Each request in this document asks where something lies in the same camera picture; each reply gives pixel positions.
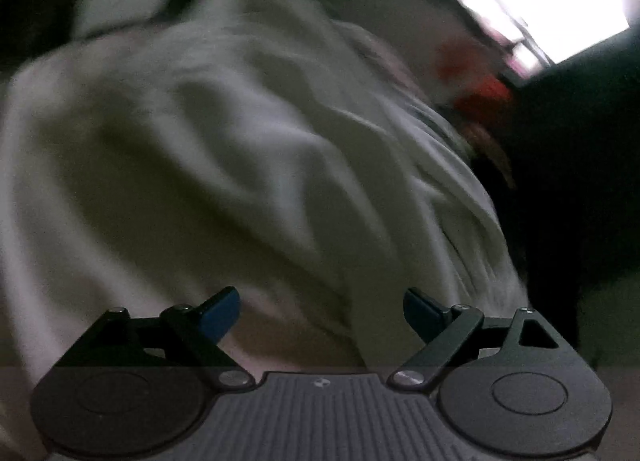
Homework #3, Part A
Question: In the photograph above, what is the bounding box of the dark curtain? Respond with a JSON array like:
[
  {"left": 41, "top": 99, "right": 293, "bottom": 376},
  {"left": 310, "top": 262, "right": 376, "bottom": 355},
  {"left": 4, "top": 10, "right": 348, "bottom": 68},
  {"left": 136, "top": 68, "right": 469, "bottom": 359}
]
[{"left": 492, "top": 28, "right": 640, "bottom": 372}]

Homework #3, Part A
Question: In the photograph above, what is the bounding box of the red fabric seat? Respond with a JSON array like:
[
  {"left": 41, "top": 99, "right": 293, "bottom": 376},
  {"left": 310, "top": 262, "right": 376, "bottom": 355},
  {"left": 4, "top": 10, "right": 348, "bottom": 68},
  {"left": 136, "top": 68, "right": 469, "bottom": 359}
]
[{"left": 434, "top": 38, "right": 517, "bottom": 123}]

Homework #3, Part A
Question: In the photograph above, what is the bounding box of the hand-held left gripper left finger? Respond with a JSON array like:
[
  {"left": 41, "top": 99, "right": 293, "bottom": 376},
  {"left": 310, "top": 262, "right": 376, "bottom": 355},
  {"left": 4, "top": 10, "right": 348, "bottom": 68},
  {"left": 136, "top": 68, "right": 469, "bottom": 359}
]
[{"left": 52, "top": 286, "right": 256, "bottom": 391}]

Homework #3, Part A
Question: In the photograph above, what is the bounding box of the white fleece garment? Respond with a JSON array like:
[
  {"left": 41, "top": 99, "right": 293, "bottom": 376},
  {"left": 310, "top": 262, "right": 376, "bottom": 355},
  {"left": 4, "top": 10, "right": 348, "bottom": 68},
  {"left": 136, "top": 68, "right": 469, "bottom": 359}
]
[{"left": 0, "top": 0, "right": 532, "bottom": 373}]

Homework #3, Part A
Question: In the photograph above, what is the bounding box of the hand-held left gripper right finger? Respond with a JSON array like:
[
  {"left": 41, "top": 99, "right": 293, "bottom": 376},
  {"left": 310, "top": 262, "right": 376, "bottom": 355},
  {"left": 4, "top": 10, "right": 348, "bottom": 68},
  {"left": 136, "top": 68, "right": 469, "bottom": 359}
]
[{"left": 387, "top": 287, "right": 581, "bottom": 392}]

